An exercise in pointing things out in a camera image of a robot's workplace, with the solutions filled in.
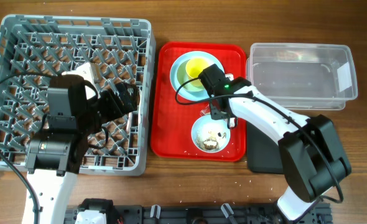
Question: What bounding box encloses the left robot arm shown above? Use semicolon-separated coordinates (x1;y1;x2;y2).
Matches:
22;75;139;223

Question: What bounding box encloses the black rectangular tray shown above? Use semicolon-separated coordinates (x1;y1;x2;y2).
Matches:
246;122;283;174

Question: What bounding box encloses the light blue food bowl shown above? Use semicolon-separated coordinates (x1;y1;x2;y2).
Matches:
191;115;231;154

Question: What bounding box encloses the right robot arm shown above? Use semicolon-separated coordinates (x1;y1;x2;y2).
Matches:
199;64;351;222

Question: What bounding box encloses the light blue plate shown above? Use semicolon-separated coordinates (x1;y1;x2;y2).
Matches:
170;51;225;101

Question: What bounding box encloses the yellow plastic cup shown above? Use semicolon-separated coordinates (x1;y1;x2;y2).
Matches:
185;57;211;80

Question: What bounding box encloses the red candy wrapper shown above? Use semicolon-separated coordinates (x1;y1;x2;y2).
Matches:
202;105;211;115

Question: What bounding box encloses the grey dishwasher rack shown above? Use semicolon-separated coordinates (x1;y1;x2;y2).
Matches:
0;15;156;176

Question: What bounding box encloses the white napkin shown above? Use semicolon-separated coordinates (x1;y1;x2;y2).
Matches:
227;118;237;129

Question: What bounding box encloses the clear plastic bin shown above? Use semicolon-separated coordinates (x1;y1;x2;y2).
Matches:
246;43;358;110

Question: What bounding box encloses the white plastic spoon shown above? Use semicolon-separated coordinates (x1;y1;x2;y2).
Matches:
126;113;133;133

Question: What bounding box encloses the red plastic tray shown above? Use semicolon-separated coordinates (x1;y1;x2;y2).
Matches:
151;42;247;162

